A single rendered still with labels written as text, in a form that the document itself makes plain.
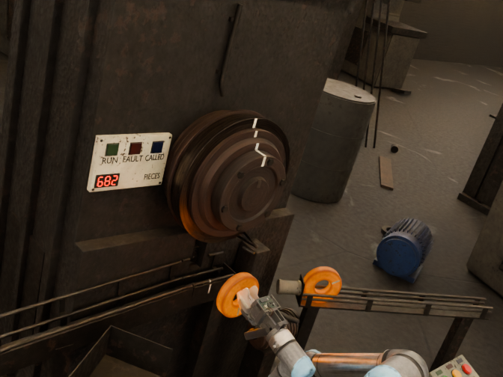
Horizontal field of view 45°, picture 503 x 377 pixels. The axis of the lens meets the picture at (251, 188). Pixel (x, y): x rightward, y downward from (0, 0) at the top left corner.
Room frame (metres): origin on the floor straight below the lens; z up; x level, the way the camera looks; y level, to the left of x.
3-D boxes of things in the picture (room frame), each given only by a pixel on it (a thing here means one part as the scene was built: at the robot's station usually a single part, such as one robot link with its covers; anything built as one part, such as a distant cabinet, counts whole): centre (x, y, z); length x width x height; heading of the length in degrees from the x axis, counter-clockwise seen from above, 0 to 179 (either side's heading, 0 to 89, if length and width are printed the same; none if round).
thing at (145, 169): (1.73, 0.38, 1.15); 0.26 x 0.02 x 0.18; 137
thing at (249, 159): (1.84, 0.00, 1.11); 0.28 x 0.06 x 0.28; 137
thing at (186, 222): (1.90, 0.07, 1.11); 0.47 x 0.06 x 0.47; 137
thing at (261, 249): (2.08, -0.08, 0.68); 0.11 x 0.08 x 0.24; 47
